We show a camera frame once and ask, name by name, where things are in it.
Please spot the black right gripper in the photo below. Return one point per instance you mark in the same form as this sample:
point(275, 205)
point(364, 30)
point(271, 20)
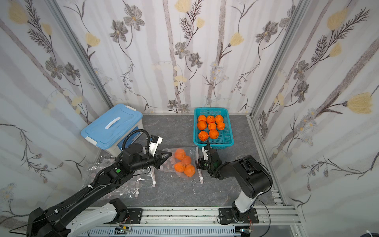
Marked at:
point(210, 165)

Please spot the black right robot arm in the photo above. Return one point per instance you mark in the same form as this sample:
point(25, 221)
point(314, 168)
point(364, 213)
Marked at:
point(250, 174)

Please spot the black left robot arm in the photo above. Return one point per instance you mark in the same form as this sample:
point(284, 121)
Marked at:
point(65, 219)

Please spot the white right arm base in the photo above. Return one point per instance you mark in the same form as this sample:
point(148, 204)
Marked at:
point(241, 212)

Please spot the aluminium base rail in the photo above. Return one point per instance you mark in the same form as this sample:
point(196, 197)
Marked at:
point(272, 221)

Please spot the blue lid storage box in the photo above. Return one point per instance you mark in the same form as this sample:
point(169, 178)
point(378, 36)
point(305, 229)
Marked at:
point(110, 130)

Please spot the orange from bag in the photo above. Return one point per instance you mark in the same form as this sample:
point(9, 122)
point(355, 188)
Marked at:
point(212, 126)
point(221, 126)
point(189, 170)
point(213, 134)
point(203, 136)

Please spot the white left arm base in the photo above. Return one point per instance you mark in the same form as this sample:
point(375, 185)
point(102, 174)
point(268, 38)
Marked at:
point(115, 212)

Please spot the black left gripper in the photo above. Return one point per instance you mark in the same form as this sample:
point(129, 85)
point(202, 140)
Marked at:
point(155, 159)

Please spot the teal plastic basket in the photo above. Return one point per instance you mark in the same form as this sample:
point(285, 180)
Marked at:
point(225, 137)

